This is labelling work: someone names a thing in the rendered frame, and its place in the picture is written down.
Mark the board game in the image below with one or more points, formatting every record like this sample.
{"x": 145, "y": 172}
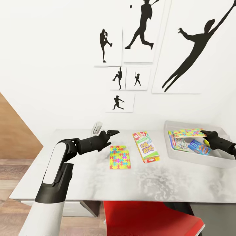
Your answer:
{"x": 146, "y": 147}
{"x": 178, "y": 143}
{"x": 199, "y": 148}

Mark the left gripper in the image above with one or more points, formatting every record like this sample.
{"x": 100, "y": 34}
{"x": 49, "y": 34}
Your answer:
{"x": 101, "y": 141}

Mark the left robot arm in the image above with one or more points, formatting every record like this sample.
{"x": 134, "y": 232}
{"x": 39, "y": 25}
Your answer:
{"x": 45, "y": 216}

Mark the jigsaw puzzle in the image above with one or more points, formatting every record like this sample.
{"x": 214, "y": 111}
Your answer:
{"x": 119, "y": 159}
{"x": 182, "y": 133}

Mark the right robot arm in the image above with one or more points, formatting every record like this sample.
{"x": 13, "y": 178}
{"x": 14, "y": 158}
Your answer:
{"x": 223, "y": 142}

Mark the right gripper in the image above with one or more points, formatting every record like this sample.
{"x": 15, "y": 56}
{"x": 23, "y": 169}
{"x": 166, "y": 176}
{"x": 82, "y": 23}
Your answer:
{"x": 214, "y": 140}

